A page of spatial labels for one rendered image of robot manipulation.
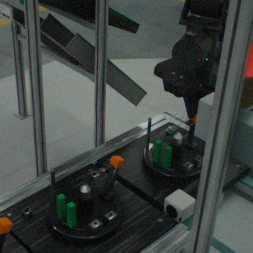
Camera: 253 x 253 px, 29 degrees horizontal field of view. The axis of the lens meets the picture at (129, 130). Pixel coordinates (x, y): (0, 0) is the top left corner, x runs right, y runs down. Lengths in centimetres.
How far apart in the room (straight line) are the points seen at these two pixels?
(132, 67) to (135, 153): 67
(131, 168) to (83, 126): 36
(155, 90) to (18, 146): 50
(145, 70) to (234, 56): 104
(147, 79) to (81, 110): 30
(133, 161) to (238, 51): 48
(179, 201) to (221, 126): 27
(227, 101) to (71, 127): 74
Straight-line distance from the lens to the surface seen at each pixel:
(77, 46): 105
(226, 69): 69
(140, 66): 172
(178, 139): 103
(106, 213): 89
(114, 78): 114
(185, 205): 94
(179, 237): 93
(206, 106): 77
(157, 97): 154
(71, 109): 145
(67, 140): 132
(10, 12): 96
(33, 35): 92
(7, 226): 79
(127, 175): 103
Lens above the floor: 162
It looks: 34 degrees down
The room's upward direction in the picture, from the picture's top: 4 degrees clockwise
